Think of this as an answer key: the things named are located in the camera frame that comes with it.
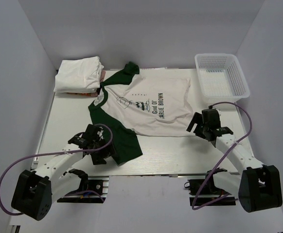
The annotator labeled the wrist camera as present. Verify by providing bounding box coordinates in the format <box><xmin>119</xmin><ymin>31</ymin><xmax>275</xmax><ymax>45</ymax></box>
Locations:
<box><xmin>202</xmin><ymin>109</ymin><xmax>221</xmax><ymax>129</ymax></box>
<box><xmin>81</xmin><ymin>124</ymin><xmax>104</xmax><ymax>142</ymax></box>

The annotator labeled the white and green raglan t-shirt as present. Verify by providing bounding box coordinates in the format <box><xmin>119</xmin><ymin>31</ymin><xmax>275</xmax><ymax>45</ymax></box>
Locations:
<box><xmin>88</xmin><ymin>62</ymin><xmax>193</xmax><ymax>165</ymax></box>

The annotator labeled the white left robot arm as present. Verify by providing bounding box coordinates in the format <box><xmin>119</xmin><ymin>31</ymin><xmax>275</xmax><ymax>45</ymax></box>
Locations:
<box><xmin>11</xmin><ymin>135</ymin><xmax>112</xmax><ymax>221</ymax></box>

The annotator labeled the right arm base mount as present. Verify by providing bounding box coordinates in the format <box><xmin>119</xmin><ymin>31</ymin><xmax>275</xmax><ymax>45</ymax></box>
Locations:
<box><xmin>184</xmin><ymin>170</ymin><xmax>238</xmax><ymax>207</ymax></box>

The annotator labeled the white plastic basket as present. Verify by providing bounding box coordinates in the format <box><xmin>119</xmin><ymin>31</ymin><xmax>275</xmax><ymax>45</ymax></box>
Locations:
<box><xmin>195</xmin><ymin>53</ymin><xmax>250</xmax><ymax>104</ymax></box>

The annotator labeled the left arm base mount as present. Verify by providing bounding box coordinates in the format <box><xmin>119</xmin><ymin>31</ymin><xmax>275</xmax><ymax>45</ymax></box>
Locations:
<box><xmin>57</xmin><ymin>168</ymin><xmax>109</xmax><ymax>204</ymax></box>

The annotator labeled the folded white t-shirt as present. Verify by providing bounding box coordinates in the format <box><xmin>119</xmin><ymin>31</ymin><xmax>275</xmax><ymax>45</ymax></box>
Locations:
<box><xmin>53</xmin><ymin>56</ymin><xmax>104</xmax><ymax>94</ymax></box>

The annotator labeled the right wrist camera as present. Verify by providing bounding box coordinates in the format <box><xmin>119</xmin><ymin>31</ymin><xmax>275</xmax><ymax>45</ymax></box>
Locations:
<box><xmin>202</xmin><ymin>109</ymin><xmax>221</xmax><ymax>129</ymax></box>

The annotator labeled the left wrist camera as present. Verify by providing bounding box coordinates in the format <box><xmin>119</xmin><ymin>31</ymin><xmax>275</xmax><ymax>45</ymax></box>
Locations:
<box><xmin>81</xmin><ymin>124</ymin><xmax>104</xmax><ymax>142</ymax></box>

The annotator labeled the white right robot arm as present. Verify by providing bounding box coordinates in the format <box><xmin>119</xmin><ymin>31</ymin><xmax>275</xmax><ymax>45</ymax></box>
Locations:
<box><xmin>187</xmin><ymin>109</ymin><xmax>283</xmax><ymax>213</ymax></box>

